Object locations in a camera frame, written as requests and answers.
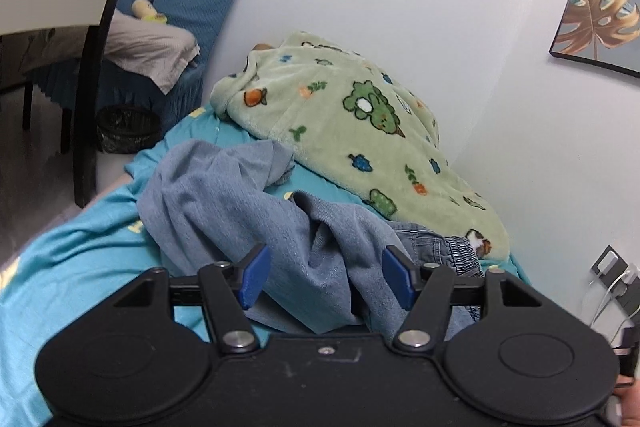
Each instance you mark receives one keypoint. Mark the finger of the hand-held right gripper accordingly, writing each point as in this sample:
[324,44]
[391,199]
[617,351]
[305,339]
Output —
[625,339]

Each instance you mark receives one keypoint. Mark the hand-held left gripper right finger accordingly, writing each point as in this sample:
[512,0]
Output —
[400,279]

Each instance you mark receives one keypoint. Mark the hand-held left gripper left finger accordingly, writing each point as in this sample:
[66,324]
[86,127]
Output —
[256,274]

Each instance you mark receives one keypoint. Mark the blue denim pants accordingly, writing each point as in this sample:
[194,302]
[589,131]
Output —
[240,217]

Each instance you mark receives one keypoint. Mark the person's right hand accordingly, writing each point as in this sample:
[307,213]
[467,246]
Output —
[629,399]

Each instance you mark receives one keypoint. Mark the white charger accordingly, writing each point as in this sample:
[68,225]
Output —
[607,263]
[627,281]

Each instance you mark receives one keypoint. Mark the green printed fleece blanket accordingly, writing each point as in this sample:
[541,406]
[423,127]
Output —
[350,132]

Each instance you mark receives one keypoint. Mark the black trash bin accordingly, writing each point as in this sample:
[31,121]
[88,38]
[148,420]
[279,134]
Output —
[127,129]

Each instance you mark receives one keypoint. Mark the brown plush toy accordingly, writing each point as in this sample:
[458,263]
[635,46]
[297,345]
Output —
[260,48]

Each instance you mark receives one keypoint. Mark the beige cloth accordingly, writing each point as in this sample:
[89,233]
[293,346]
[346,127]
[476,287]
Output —
[140,47]

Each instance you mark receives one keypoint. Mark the yellow plush toy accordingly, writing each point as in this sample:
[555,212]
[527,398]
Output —
[142,8]

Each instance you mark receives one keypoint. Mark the black wall socket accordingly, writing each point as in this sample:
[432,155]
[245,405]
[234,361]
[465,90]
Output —
[622,302]

